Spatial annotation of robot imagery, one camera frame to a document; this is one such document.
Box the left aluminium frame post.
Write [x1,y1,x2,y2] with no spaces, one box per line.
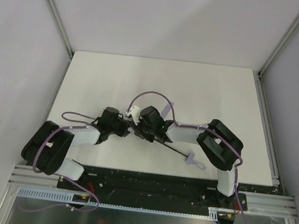
[23,0,81,58]

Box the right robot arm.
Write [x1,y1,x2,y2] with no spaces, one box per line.
[127,105,244,197]

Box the aluminium frame post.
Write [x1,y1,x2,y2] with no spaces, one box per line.
[259,0,299,78]
[23,0,81,58]

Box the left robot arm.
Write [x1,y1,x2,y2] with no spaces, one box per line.
[21,107,133,181]

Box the right aluminium frame post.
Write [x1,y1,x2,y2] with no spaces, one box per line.
[259,0,299,78]

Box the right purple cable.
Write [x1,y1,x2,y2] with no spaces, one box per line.
[114,88,275,224]

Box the lavender folding umbrella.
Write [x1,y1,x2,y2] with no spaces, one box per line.
[130,97,213,171]

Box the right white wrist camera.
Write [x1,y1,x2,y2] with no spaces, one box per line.
[126,105,141,125]

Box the grey slotted cable duct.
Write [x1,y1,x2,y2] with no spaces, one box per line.
[16,185,220,222]

